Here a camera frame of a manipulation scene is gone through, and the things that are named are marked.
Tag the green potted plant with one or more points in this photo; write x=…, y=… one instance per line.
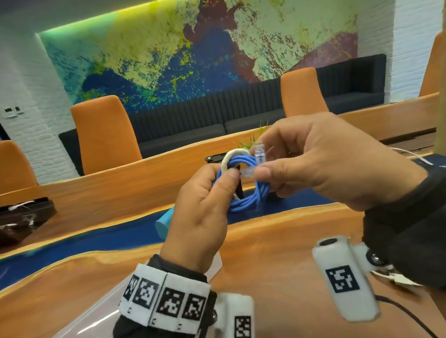
x=249, y=139

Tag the orange chair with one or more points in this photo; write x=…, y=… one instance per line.
x=105, y=136
x=303, y=94
x=431, y=68
x=2, y=169

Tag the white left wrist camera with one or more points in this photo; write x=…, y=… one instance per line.
x=232, y=307

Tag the small white wall switch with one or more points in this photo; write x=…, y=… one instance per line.
x=18, y=109

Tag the black travel mug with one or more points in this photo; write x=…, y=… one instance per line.
x=214, y=158

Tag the black sofa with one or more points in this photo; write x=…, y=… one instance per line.
x=184, y=119

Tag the person's right hand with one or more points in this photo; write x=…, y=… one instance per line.
x=335, y=161

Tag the white wall thermostat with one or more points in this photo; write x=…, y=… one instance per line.
x=9, y=112

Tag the teal cylindrical speaker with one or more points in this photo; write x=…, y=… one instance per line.
x=164, y=222

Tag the colourful abstract wall painting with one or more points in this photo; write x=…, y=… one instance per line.
x=131, y=52

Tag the wooden table with blue inlay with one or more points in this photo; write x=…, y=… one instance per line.
x=278, y=257

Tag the person's left hand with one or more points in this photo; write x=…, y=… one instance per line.
x=197, y=222

